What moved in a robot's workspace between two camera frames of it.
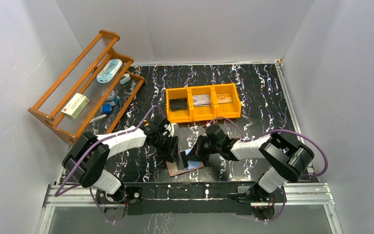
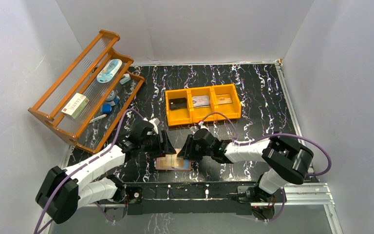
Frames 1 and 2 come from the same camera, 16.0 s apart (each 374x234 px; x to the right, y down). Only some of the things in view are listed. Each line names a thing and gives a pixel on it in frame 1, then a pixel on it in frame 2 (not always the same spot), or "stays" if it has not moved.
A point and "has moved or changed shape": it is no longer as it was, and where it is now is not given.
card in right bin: [224, 98] stays
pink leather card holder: [177, 167] has moved or changed shape
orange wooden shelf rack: [92, 94] stays
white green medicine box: [76, 105] stays
